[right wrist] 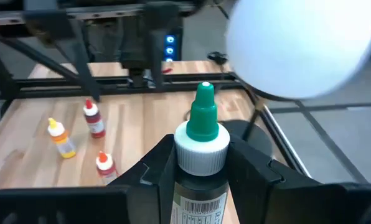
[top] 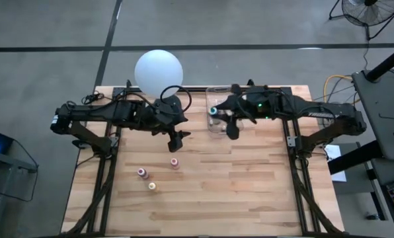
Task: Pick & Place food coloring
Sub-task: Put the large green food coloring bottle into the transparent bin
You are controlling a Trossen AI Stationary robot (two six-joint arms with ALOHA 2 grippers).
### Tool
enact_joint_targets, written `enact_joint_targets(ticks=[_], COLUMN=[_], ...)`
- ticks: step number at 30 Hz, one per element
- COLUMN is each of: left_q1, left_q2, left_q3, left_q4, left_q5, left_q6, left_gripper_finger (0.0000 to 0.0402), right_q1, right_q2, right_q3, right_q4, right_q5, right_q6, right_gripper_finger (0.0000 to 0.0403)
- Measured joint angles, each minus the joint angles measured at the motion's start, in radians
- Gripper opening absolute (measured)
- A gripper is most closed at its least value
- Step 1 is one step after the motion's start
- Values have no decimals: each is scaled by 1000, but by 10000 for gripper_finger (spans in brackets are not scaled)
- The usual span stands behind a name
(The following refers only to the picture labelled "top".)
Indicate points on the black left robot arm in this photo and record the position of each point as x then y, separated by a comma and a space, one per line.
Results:
94, 114

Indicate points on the white globe table lamp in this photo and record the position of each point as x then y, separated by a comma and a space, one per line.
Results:
158, 73

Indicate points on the small dropper bottle white cap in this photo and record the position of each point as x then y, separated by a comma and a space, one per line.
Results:
211, 122
224, 127
229, 113
221, 113

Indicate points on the black floor fan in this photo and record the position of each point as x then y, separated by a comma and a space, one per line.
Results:
370, 11

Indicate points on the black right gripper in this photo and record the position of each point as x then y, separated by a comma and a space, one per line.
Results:
246, 105

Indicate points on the clear plastic bin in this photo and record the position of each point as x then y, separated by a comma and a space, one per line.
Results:
217, 130

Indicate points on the magenta food coloring bottle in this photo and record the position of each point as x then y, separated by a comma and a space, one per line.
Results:
142, 173

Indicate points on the silver metal bracket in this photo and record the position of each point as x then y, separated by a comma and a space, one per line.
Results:
291, 141

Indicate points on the dark side desk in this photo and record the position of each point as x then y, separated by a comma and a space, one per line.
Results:
382, 109

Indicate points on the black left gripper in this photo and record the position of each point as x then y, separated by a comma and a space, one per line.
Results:
165, 115

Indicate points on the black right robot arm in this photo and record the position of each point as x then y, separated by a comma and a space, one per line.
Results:
316, 112

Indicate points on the white paper sheet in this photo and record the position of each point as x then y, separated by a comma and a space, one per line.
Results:
332, 153

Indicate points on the black pole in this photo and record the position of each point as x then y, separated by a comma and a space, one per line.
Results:
388, 63

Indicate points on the red food coloring bottle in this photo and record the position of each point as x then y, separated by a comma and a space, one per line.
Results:
174, 162

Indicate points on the yellow food coloring bottle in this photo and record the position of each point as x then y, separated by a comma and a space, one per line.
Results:
152, 186

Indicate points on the grey equipment stand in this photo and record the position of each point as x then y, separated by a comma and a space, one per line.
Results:
25, 167

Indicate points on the green food coloring bottle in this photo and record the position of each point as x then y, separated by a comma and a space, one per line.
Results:
213, 110

